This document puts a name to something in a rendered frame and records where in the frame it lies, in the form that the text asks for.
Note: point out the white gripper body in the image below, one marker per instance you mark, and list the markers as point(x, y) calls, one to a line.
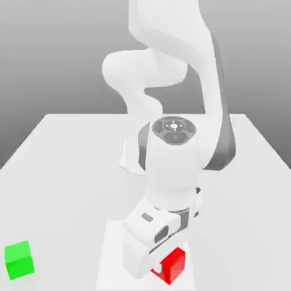
point(136, 257)

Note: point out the small red cube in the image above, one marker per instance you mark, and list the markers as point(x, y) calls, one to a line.
point(174, 266)

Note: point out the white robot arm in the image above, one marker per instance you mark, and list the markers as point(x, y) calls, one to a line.
point(172, 163)

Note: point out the small green cube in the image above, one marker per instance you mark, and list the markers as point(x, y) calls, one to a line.
point(19, 261)

